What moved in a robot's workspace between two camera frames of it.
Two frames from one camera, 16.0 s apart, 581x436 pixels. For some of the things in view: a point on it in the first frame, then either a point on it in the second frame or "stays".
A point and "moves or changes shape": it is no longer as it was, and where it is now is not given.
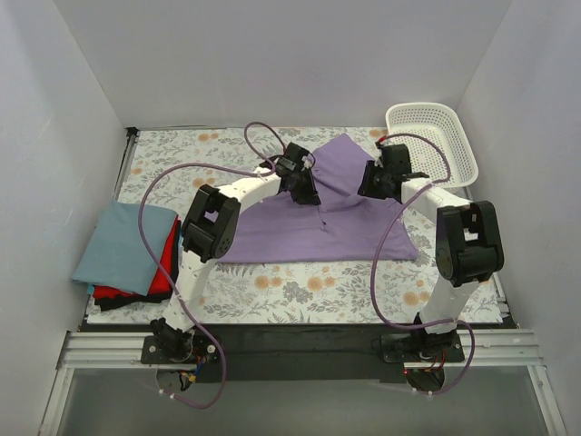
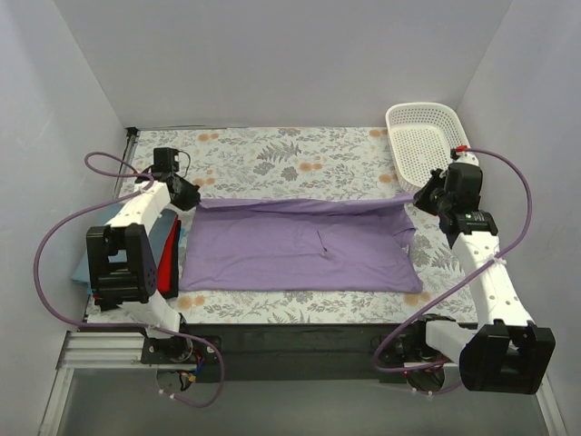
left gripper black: (304, 193) → (189, 196)
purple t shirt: (345, 227) moves or changes shape
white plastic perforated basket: (438, 125) stays
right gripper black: (369, 183) → (425, 195)
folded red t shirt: (160, 284) stays
